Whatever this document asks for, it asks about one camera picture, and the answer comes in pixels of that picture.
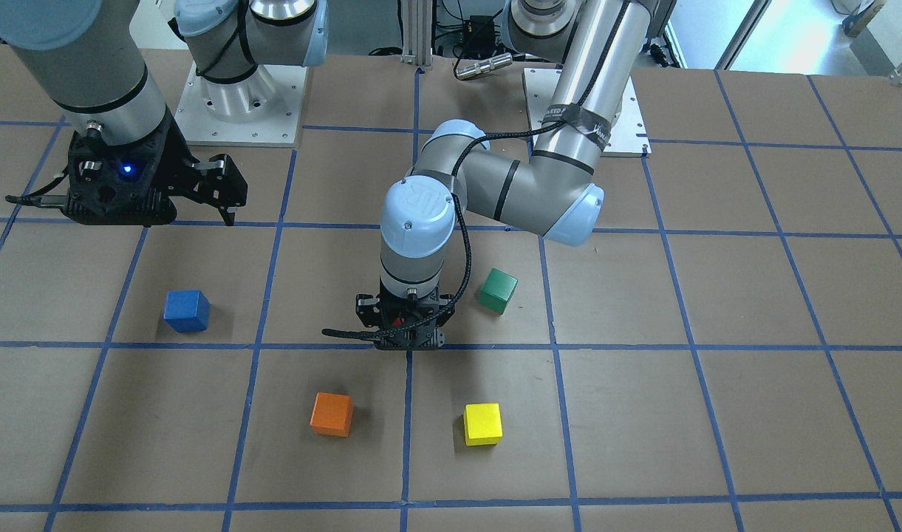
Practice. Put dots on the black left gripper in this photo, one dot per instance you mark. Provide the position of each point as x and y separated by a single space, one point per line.
365 308

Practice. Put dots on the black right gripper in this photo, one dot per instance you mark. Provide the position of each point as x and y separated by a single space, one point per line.
174 150

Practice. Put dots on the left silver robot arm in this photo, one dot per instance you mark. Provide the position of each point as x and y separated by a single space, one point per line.
540 180

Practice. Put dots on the orange wooden block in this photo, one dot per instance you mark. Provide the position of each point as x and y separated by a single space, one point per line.
332 414

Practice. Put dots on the green wooden block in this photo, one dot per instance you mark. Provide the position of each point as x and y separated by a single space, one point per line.
497 290

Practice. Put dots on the blue wooden block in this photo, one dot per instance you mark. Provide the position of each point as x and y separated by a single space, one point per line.
187 311

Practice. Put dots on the yellow wooden block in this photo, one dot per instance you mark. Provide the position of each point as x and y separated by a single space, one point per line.
482 424

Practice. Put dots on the silver cylinder on table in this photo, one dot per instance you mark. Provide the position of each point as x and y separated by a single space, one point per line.
483 67

